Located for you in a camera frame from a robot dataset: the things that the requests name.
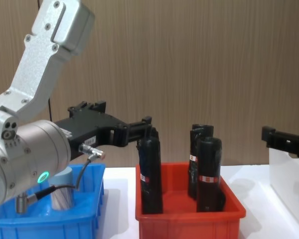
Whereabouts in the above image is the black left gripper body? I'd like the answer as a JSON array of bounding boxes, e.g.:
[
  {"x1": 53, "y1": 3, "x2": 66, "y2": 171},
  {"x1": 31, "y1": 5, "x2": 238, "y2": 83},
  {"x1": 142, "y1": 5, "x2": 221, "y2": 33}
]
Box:
[{"x1": 53, "y1": 100, "x2": 130, "y2": 160}]

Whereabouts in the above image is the black bag roll with label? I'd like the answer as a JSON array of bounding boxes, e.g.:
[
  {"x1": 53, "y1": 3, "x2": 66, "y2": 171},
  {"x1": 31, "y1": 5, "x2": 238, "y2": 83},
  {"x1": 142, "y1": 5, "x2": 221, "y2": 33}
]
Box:
[
  {"x1": 187, "y1": 123, "x2": 214, "y2": 200},
  {"x1": 196, "y1": 136, "x2": 227, "y2": 214},
  {"x1": 136, "y1": 135, "x2": 164, "y2": 215}
]

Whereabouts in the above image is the pale blue grey roll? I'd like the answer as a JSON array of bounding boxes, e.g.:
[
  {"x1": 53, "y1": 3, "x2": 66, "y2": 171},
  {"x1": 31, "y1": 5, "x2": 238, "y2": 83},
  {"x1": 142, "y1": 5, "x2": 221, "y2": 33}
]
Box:
[{"x1": 49, "y1": 167, "x2": 75, "y2": 211}]

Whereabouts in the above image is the red plastic bin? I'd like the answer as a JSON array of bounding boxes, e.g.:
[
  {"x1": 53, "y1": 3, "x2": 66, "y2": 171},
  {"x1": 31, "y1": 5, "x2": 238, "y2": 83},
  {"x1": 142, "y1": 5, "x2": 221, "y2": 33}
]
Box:
[{"x1": 135, "y1": 162, "x2": 247, "y2": 239}]

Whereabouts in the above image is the blue plastic bin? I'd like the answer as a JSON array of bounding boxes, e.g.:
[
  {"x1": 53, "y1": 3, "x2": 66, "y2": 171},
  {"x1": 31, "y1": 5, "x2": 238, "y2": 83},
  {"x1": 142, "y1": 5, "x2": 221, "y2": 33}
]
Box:
[{"x1": 0, "y1": 163, "x2": 107, "y2": 239}]

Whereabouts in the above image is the thin black hanging cable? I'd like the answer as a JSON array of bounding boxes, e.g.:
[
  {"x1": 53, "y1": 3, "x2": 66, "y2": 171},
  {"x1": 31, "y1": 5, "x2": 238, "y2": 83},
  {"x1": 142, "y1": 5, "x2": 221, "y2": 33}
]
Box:
[{"x1": 36, "y1": 0, "x2": 53, "y2": 123}]

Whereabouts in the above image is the thin dark wrist cable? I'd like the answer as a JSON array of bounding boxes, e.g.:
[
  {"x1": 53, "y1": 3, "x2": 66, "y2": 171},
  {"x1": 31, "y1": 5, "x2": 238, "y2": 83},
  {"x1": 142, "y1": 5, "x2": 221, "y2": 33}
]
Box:
[{"x1": 16, "y1": 143, "x2": 108, "y2": 214}]

